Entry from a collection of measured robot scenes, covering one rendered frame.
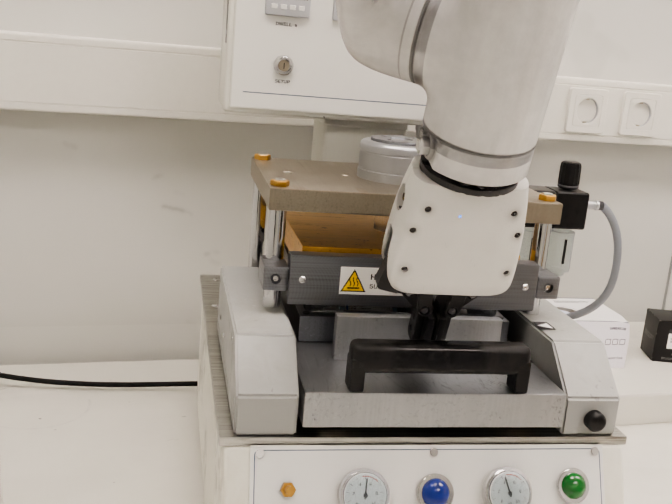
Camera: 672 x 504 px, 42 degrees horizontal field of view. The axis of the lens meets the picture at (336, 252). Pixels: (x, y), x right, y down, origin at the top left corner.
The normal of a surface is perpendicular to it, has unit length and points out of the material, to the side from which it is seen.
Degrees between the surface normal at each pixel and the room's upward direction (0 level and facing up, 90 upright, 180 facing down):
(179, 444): 0
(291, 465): 65
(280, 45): 90
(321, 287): 90
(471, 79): 106
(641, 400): 90
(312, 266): 90
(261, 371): 41
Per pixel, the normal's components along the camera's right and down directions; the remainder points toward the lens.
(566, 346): 0.18, -0.57
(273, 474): 0.20, -0.18
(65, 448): 0.09, -0.97
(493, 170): 0.14, 0.57
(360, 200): 0.18, 0.25
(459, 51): -0.52, 0.38
